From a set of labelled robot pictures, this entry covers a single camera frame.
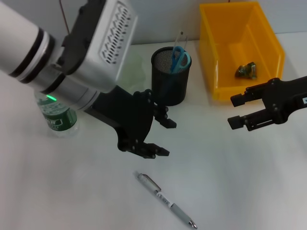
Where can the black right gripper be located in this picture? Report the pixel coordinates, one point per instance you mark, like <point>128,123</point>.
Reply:
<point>285,98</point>

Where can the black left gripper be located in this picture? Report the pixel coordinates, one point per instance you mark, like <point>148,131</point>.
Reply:
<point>132,115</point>

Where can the green plastic wrapper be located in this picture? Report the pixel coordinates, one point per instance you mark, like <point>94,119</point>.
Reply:
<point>245,71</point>

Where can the grey clear ballpoint pen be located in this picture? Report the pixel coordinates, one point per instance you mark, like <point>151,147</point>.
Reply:
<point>165,198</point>

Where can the blue scissors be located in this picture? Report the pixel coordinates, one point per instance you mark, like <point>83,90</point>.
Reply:
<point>178,64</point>

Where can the clear plastic ruler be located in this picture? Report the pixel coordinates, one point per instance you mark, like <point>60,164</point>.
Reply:
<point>178,40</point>

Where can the clear green-label water bottle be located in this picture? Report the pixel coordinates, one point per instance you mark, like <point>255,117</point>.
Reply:
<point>60,122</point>

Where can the black mesh pen holder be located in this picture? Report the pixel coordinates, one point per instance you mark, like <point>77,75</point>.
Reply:
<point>172,93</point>

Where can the green glass fruit bowl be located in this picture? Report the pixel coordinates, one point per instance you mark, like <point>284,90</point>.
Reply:
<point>134,72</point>

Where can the yellow plastic bin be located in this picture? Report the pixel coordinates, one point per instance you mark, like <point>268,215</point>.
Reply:
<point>239,36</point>

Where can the black white wrist camera box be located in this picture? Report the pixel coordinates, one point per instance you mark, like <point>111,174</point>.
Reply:
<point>103,43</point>

